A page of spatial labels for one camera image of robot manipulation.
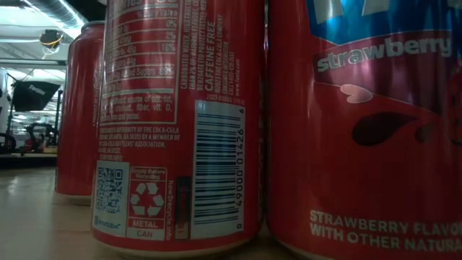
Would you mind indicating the background work table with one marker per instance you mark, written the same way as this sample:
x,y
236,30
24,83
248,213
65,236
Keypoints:
x,y
25,160

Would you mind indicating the red Fanta strawberry can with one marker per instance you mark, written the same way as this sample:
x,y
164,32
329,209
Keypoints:
x,y
162,144
361,173
77,126

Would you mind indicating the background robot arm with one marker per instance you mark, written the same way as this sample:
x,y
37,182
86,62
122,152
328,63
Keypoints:
x,y
36,139

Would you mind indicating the black softbox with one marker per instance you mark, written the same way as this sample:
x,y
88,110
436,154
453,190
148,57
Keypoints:
x,y
32,95

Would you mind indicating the silver ceiling duct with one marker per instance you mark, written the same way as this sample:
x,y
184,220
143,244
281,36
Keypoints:
x,y
61,11

